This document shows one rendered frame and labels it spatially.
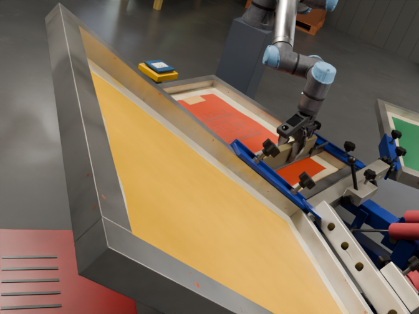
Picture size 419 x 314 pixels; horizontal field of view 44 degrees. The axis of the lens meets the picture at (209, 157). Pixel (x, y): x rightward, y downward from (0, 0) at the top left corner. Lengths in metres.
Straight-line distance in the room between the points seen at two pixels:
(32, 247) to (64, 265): 0.08
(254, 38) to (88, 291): 1.70
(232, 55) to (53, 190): 1.26
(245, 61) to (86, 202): 2.06
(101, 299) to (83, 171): 0.51
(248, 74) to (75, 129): 1.96
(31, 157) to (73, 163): 2.71
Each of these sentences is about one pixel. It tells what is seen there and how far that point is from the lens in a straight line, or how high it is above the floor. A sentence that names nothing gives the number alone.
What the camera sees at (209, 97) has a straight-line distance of 2.21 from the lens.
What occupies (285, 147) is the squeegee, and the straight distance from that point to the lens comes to 1.80.
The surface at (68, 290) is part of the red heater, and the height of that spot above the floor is 1.10.
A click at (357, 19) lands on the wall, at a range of 8.42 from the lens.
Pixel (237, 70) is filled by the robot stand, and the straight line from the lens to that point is 2.53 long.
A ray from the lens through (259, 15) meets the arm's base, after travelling 2.47.
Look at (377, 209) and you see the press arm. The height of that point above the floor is 1.04.
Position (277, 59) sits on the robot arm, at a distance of 1.77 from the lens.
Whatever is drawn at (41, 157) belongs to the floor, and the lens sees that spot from 3.28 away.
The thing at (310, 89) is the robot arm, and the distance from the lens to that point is 1.73.
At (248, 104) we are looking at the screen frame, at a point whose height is 0.98.
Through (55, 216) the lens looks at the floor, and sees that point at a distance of 2.86.
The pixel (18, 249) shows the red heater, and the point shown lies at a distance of 1.07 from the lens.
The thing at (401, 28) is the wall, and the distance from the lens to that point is 8.34.
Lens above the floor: 1.85
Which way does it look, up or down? 30 degrees down
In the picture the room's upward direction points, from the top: 19 degrees clockwise
